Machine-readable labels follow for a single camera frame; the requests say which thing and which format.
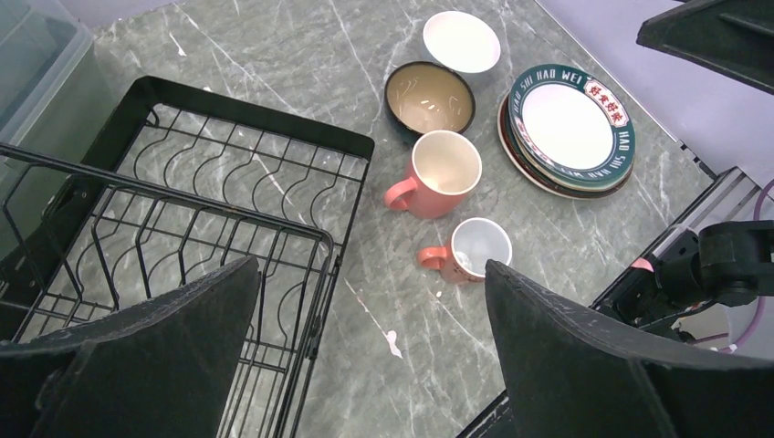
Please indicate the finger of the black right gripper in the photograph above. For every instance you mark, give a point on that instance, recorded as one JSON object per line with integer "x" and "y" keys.
{"x": 731, "y": 37}

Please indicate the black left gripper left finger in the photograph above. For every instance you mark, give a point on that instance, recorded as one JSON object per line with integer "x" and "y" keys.
{"x": 160, "y": 368}

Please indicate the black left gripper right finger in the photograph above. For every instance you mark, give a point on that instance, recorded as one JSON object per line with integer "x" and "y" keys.
{"x": 571, "y": 371}

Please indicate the black wire dish rack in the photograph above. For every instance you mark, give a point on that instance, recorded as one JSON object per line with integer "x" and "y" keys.
{"x": 180, "y": 182}

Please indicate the dark blue tan bowl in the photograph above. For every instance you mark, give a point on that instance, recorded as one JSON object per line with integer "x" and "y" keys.
{"x": 422, "y": 96}

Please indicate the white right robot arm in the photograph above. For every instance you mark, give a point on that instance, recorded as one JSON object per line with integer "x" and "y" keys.
{"x": 720, "y": 250}

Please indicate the small pink mug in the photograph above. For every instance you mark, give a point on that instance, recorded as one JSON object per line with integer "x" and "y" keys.
{"x": 471, "y": 245}

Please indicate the green rimmed white plate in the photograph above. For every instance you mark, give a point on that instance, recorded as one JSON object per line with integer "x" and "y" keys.
{"x": 571, "y": 129}

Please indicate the large pink mug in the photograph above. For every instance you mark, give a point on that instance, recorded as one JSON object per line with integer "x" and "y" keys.
{"x": 443, "y": 169}

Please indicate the white ceramic bowl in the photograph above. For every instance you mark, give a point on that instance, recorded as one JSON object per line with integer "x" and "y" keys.
{"x": 461, "y": 42}

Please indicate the clear plastic storage box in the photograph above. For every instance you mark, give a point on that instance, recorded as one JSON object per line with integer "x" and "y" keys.
{"x": 54, "y": 96}

